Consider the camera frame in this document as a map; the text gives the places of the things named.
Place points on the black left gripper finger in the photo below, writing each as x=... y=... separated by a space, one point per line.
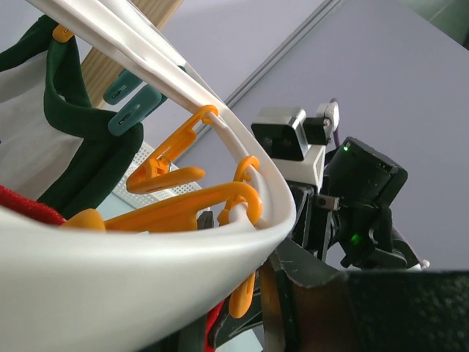
x=309 y=306

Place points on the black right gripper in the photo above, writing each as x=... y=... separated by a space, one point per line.
x=313 y=228

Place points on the white plastic clip hanger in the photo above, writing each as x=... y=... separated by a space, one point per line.
x=73 y=289

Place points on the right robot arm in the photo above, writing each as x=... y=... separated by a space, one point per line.
x=353 y=209

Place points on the small orange clip top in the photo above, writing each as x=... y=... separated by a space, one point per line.
x=61 y=34

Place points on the orange clothespin middle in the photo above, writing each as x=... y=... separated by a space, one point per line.
x=241 y=298

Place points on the orange plastic clothespin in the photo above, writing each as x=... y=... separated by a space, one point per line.
x=176 y=214

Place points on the orange clothespin on rim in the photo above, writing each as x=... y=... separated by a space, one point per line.
x=159 y=161

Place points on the white perforated plastic basket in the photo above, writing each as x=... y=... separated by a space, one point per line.
x=144 y=192

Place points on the teal clothespin on shirt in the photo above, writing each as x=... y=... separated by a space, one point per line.
x=141 y=105

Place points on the green and white t-shirt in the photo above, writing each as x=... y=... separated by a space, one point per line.
x=55 y=146

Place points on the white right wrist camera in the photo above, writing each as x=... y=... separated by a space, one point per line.
x=296 y=142

